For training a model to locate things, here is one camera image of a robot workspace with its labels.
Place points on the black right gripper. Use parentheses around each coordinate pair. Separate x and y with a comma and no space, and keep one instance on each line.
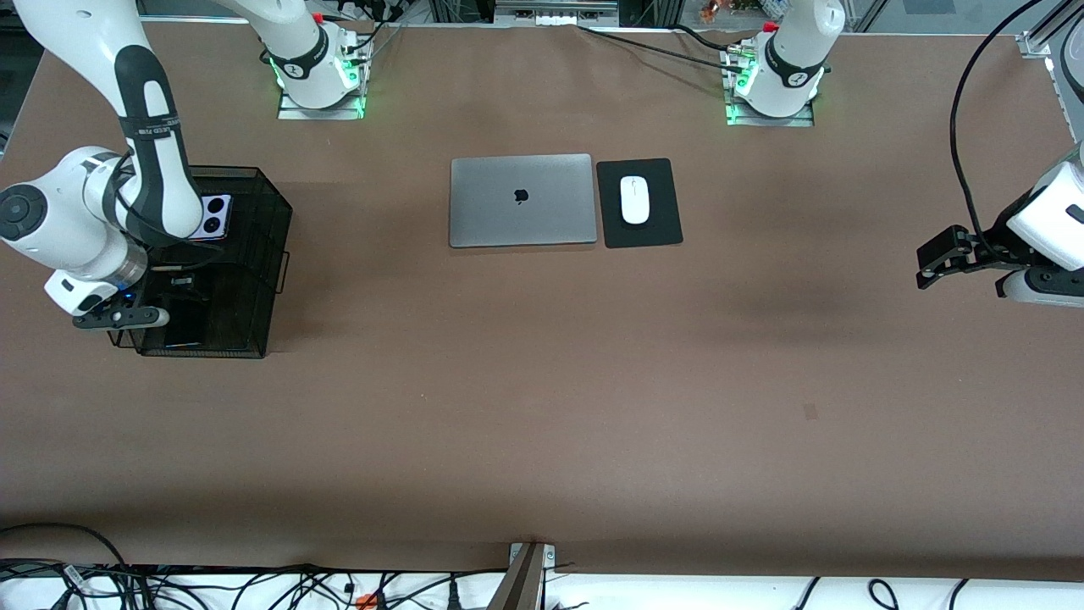
(163,283)

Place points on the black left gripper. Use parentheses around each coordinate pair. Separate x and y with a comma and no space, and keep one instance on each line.
(992,246)

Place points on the black slab smartphone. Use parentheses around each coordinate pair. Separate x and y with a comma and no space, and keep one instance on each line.
(182,326)

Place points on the lavender flip phone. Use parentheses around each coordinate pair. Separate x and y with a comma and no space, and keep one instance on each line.
(216,222)

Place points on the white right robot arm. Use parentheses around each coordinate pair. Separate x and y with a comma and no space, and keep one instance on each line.
(51,220)

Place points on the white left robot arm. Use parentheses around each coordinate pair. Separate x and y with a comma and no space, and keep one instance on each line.
(788,59)

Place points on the black mesh two-tier tray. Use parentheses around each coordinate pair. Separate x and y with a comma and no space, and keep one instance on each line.
(254,280)

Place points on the black mouse pad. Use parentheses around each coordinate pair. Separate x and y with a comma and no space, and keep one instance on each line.
(660,229)

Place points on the silver closed laptop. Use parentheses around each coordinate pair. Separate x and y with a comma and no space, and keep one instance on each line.
(491,212)

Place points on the white computer mouse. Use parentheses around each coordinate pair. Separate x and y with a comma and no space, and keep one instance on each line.
(635,199)

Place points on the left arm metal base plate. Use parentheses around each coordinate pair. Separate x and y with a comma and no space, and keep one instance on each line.
(800,121)

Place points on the aluminium corner bracket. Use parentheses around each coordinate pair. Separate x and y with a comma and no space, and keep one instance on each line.
(1033,47)

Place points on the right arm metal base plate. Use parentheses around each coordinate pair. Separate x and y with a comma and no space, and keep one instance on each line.
(351,113)

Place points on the grey metal stand post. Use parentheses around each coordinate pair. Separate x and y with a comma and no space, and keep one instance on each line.
(521,585)

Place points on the silver post bracket plate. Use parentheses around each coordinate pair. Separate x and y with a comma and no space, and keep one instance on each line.
(550,555)

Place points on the aluminium frame rail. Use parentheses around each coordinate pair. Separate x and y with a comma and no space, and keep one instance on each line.
(555,13)

